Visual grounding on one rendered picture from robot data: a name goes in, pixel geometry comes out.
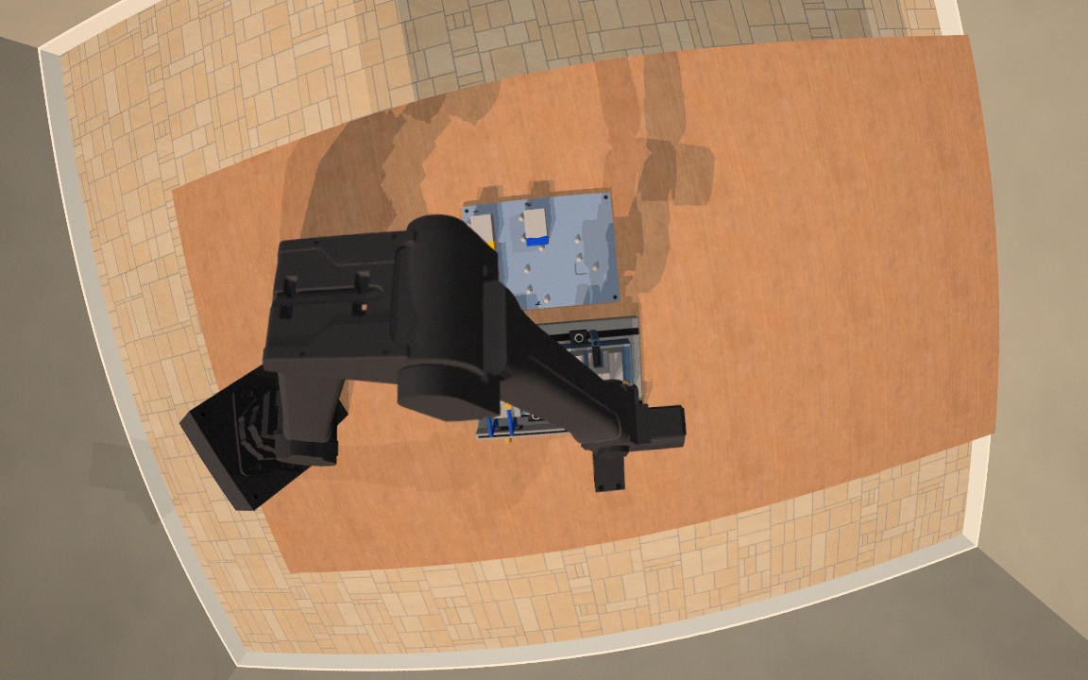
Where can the white block with yellow end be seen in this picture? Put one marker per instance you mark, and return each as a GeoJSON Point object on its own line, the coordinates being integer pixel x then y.
{"type": "Point", "coordinates": [483, 225]}

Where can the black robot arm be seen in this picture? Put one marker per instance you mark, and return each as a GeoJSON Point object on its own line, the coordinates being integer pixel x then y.
{"type": "Point", "coordinates": [424, 329]}

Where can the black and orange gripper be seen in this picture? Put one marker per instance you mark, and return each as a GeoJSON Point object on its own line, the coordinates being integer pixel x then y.
{"type": "Point", "coordinates": [635, 388]}

